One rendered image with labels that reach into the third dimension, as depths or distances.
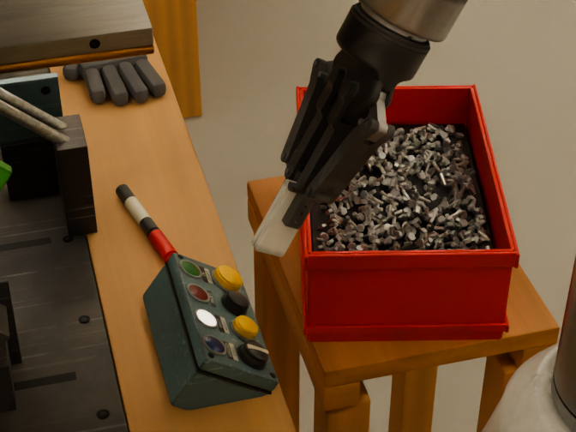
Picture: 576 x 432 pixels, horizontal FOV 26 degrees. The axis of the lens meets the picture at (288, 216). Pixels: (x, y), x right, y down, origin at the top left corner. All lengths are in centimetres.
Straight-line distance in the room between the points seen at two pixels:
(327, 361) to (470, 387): 113
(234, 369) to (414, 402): 74
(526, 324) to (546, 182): 160
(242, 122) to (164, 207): 176
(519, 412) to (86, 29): 61
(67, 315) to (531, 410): 58
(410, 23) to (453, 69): 229
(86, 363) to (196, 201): 26
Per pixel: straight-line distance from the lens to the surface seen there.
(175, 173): 137
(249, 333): 112
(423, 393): 179
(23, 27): 119
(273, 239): 112
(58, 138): 124
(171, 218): 131
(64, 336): 118
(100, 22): 119
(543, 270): 268
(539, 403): 74
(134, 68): 152
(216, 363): 107
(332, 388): 129
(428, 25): 102
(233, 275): 118
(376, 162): 141
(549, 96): 324
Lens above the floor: 170
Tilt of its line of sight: 38 degrees down
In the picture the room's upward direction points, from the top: straight up
